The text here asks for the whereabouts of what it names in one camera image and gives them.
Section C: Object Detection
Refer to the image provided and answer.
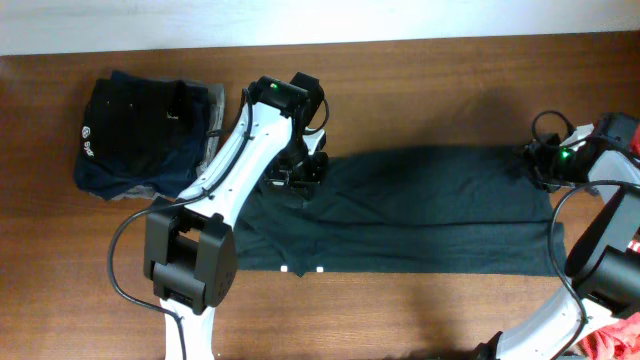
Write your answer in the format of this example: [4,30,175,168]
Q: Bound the dark green Nike t-shirt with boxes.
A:
[234,146,565,276]

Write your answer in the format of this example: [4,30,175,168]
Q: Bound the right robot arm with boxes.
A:
[472,112,639,360]

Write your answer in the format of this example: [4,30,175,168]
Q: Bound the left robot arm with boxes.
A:
[143,72,328,359]

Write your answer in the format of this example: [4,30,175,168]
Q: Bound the folded black garment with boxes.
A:
[82,79,198,177]

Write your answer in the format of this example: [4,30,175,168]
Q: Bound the folded grey garment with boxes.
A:
[109,81,225,201]

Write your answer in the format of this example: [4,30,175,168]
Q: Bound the red t-shirt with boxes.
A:
[579,150,639,360]

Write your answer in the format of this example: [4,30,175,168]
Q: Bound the folded navy garment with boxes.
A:
[73,71,212,200]

